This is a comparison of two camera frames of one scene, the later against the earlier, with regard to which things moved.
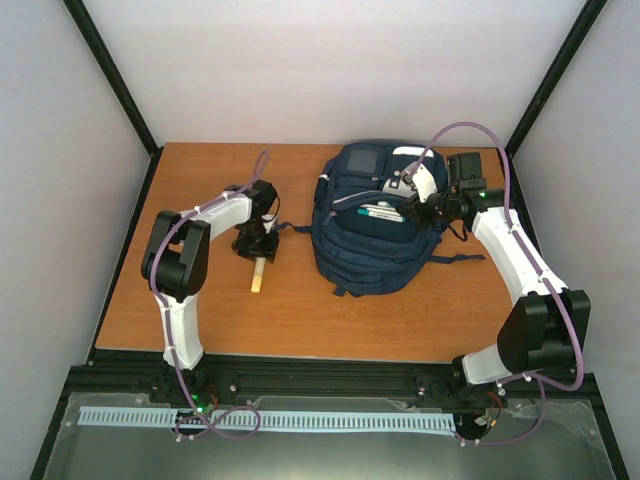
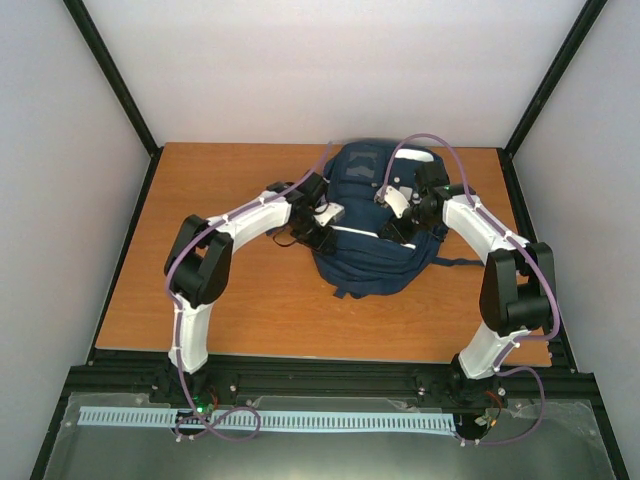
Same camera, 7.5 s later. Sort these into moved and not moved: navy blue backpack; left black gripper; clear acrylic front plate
Moved: left black gripper
Not moved: clear acrylic front plate; navy blue backpack
